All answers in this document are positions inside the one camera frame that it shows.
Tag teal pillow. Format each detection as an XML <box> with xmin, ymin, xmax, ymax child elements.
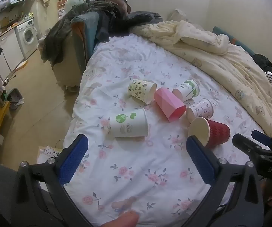
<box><xmin>212</xmin><ymin>26</ymin><xmax>256</xmax><ymax>56</ymax></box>

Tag pile of dark clothes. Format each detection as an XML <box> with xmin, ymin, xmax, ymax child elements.
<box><xmin>41</xmin><ymin>0</ymin><xmax>132</xmax><ymax>65</ymax></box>

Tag yellow patterned paper cup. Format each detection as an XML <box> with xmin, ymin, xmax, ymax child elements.
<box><xmin>128</xmin><ymin>79</ymin><xmax>157</xmax><ymax>104</ymax></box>

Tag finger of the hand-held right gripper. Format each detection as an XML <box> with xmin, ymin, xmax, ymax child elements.
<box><xmin>232</xmin><ymin>134</ymin><xmax>272</xmax><ymax>163</ymax></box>
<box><xmin>252</xmin><ymin>130</ymin><xmax>272</xmax><ymax>152</ymax></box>

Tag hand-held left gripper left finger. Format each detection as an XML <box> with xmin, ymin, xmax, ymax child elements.
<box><xmin>10</xmin><ymin>134</ymin><xmax>94</xmax><ymax>227</ymax></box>

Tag white kitchen cabinet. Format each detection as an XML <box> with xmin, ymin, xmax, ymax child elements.
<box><xmin>0</xmin><ymin>30</ymin><xmax>25</xmax><ymax>72</ymax></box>

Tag cream armchair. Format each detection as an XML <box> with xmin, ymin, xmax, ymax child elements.
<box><xmin>52</xmin><ymin>32</ymin><xmax>89</xmax><ymax>89</ymax></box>

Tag black garment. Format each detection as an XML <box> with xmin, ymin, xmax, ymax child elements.
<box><xmin>253</xmin><ymin>54</ymin><xmax>272</xmax><ymax>89</ymax></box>

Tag white cup pink panda print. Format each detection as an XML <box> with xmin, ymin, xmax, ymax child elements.
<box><xmin>186</xmin><ymin>98</ymin><xmax>214</xmax><ymax>123</ymax></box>

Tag white washing machine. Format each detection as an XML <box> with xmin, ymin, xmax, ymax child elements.
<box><xmin>14</xmin><ymin>19</ymin><xmax>39</xmax><ymax>59</ymax></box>

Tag white cup green tree print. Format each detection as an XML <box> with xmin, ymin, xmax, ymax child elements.
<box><xmin>109</xmin><ymin>108</ymin><xmax>149</xmax><ymax>138</ymax></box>

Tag white cup green leaf print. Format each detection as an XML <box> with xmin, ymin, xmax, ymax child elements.
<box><xmin>172</xmin><ymin>79</ymin><xmax>200</xmax><ymax>102</ymax></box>

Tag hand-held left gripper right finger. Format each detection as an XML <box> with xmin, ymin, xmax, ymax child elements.
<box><xmin>183</xmin><ymin>135</ymin><xmax>265</xmax><ymax>227</ymax></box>

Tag grey dustpan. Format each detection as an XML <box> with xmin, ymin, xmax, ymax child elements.
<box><xmin>5</xmin><ymin>88</ymin><xmax>25</xmax><ymax>110</ymax></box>

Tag blue jeans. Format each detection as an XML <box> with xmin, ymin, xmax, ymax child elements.
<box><xmin>70</xmin><ymin>12</ymin><xmax>101</xmax><ymax>59</ymax></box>

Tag pink faceted cup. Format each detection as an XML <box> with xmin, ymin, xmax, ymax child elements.
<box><xmin>154</xmin><ymin>87</ymin><xmax>187</xmax><ymax>123</ymax></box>

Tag white floral box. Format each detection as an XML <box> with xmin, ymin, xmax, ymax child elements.
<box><xmin>37</xmin><ymin>145</ymin><xmax>64</xmax><ymax>165</ymax></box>

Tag grey folded cloth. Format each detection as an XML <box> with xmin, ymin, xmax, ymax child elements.
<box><xmin>127</xmin><ymin>11</ymin><xmax>164</xmax><ymax>26</ymax></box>

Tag cream bear print blanket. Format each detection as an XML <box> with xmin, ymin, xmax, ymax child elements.
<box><xmin>130</xmin><ymin>20</ymin><xmax>272</xmax><ymax>138</ymax></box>

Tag red ribbed paper cup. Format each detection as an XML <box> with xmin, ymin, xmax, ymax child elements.
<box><xmin>188</xmin><ymin>117</ymin><xmax>231</xmax><ymax>149</ymax></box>

